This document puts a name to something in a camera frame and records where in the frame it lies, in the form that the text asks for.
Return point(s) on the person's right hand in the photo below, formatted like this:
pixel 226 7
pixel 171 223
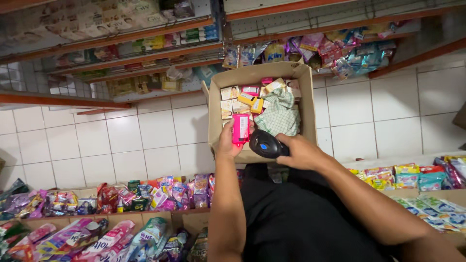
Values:
pixel 301 152

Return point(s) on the person's left hand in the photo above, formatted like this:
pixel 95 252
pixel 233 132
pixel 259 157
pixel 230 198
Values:
pixel 226 142

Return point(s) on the person's right fingers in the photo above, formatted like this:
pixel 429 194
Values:
pixel 283 139

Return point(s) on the black barcode scanner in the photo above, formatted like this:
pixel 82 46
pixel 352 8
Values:
pixel 267 144

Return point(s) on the pink soap box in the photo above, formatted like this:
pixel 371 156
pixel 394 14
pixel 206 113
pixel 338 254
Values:
pixel 240 128

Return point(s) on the green checked cloth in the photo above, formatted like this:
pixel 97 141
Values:
pixel 281 111

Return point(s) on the yellow soap box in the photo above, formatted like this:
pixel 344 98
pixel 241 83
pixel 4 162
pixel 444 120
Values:
pixel 252 101

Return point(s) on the brown cardboard box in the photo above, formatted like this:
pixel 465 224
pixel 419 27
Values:
pixel 233 145

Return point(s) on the heap of small soap boxes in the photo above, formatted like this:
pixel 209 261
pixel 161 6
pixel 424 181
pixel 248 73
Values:
pixel 240 100

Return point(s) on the person's black clothing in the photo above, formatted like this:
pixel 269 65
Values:
pixel 305 222

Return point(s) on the shelf rack with hanging sachets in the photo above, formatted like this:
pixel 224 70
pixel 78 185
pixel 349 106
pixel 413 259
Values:
pixel 320 40

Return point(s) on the shelf of pastel packets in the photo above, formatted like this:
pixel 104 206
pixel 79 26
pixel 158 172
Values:
pixel 418 193

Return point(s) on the shelf of colourful refill pouches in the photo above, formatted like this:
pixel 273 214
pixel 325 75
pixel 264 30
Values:
pixel 105 222

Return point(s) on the shelf rack with boxed goods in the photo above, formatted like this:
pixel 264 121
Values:
pixel 109 47

